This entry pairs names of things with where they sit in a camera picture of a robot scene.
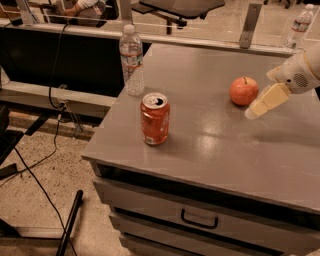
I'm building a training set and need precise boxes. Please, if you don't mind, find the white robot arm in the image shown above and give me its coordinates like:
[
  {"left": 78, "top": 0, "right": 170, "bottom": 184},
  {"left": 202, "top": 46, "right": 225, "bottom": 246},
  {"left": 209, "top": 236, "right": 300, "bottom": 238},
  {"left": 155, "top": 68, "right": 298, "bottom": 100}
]
[{"left": 245, "top": 43, "right": 320, "bottom": 120}]

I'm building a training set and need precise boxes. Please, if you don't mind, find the black drawer handle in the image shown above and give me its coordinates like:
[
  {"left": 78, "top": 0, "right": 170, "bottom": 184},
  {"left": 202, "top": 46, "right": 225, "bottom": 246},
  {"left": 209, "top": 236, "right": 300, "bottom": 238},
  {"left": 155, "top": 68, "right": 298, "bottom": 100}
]
[{"left": 180, "top": 209, "right": 219, "bottom": 230}]

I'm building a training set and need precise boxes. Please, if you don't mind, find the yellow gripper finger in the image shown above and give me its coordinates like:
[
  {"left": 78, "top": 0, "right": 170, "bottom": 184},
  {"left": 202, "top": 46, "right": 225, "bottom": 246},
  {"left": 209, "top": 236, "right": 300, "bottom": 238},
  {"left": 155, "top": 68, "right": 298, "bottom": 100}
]
[
  {"left": 245, "top": 83, "right": 291, "bottom": 120},
  {"left": 266, "top": 67, "right": 281, "bottom": 82}
]

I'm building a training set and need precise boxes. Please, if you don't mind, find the clear water bottle on table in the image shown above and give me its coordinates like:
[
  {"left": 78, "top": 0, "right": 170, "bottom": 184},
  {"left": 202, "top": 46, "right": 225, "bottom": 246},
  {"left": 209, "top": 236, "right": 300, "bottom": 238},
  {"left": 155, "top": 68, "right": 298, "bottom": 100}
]
[{"left": 119, "top": 24, "right": 144, "bottom": 96}]

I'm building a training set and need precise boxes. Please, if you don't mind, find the seated person in background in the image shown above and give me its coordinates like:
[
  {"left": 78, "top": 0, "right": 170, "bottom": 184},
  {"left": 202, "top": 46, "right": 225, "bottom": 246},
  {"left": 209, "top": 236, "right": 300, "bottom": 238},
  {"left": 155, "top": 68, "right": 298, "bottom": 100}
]
[{"left": 50, "top": 0, "right": 106, "bottom": 27}]

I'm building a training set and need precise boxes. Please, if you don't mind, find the grey drawer cabinet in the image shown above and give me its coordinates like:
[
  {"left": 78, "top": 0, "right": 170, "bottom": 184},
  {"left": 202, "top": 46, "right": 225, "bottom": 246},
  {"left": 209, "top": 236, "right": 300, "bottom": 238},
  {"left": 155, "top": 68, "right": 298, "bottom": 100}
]
[{"left": 83, "top": 44, "right": 320, "bottom": 256}]

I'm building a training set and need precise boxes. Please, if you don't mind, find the black cable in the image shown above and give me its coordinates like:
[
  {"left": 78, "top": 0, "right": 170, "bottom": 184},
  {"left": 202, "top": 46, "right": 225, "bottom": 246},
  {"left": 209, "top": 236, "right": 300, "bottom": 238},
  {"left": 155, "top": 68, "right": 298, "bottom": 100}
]
[{"left": 0, "top": 23, "right": 79, "bottom": 256}]

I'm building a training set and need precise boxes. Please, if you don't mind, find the clear water bottle far right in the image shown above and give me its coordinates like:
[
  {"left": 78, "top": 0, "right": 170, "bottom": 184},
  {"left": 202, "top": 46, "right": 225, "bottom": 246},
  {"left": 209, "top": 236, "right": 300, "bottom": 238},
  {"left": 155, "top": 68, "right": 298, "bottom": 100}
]
[{"left": 284, "top": 4, "right": 314, "bottom": 50}]

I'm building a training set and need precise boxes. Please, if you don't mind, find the orange soda can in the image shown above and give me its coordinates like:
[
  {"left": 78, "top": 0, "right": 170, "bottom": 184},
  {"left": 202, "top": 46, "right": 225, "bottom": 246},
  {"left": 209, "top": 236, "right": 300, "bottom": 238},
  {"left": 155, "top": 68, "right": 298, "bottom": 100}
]
[{"left": 140, "top": 92, "right": 170, "bottom": 145}]

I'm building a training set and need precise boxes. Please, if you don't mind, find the black office chair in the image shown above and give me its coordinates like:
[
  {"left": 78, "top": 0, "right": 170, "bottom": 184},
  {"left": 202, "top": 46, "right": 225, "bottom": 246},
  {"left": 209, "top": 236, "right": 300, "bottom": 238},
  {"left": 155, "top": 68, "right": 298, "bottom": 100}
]
[{"left": 131, "top": 0, "right": 225, "bottom": 35}]

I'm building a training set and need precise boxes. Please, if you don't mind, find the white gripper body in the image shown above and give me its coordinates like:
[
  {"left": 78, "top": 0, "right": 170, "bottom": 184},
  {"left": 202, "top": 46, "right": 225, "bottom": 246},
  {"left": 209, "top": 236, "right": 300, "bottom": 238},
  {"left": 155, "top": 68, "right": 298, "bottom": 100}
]
[{"left": 279, "top": 54, "right": 320, "bottom": 94}]

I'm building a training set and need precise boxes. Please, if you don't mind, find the red apple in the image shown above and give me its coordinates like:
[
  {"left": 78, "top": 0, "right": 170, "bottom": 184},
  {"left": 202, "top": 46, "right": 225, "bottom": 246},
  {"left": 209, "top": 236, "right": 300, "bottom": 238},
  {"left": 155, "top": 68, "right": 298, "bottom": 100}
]
[{"left": 229, "top": 77, "right": 259, "bottom": 106}]

